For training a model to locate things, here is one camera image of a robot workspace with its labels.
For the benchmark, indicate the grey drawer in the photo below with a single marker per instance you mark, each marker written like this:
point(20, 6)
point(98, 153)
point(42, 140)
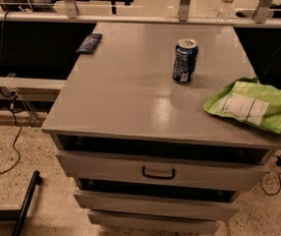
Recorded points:
point(152, 222)
point(149, 205)
point(189, 173)

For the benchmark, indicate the bottom grey drawer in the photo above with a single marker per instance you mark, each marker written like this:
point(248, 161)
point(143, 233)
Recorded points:
point(152, 222)

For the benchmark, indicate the top grey drawer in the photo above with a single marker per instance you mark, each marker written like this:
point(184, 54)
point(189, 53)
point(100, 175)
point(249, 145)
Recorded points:
point(189, 173)

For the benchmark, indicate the black floor stand leg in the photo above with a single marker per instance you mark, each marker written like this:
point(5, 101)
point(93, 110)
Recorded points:
point(34, 181)

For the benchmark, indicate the middle grey drawer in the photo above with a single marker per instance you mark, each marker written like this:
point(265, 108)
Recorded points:
point(149, 205)

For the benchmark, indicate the dark blue snack packet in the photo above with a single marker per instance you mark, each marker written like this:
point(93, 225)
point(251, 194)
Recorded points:
point(89, 43)

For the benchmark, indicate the grey drawer cabinet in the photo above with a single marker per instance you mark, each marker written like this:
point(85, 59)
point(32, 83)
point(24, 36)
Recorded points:
point(122, 99)

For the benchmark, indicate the clear plastic water bottle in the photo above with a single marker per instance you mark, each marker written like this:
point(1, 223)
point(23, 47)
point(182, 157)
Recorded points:
point(224, 9)

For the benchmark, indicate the black drawer handle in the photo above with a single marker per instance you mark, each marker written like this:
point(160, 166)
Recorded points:
point(146, 173)

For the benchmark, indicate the grey metal rail frame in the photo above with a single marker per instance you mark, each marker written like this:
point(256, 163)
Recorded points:
point(198, 12)

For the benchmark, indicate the blue soda can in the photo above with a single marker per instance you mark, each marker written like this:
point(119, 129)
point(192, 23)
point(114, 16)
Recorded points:
point(185, 61)

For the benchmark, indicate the green rice chip bag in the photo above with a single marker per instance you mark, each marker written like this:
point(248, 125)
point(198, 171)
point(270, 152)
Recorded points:
point(249, 102)

